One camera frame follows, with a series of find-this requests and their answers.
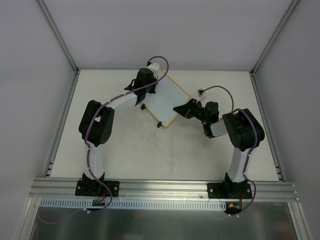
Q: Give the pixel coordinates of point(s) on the white whiteboard yellow frame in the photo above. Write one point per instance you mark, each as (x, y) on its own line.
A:
(168, 94)

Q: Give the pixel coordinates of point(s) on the aluminium front rail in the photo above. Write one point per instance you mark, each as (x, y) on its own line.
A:
(171, 190)

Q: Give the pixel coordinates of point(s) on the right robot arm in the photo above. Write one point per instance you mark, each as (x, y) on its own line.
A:
(245, 134)

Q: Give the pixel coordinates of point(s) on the black whiteboard foot left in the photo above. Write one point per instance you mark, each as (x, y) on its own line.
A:
(143, 107)

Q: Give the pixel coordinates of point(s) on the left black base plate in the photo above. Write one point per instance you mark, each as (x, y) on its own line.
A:
(84, 190)

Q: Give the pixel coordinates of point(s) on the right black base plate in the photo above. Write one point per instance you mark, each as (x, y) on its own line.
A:
(221, 191)

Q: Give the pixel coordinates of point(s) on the white slotted cable duct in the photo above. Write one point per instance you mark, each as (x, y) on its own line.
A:
(134, 204)

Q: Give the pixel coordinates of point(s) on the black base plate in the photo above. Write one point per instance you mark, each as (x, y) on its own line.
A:
(221, 191)
(84, 190)

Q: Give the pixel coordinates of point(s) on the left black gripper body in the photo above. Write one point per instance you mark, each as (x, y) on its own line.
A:
(141, 94)

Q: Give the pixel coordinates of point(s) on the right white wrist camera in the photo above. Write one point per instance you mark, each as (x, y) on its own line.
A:
(201, 94)

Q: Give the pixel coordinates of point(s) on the right aluminium frame post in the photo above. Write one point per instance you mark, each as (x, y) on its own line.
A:
(278, 29)

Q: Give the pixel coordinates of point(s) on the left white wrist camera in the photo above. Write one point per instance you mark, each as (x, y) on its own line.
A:
(154, 67)

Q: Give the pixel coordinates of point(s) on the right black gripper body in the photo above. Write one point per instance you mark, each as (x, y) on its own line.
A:
(192, 109)

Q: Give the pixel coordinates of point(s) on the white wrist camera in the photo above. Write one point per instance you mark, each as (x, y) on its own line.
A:
(201, 94)
(154, 67)

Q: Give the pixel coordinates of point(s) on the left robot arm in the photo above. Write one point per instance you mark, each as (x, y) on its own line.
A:
(97, 122)

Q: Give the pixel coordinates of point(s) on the left aluminium frame post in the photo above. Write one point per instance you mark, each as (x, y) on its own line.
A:
(57, 34)

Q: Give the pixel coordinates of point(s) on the aluminium frame post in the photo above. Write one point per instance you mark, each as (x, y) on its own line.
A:
(278, 29)
(57, 34)

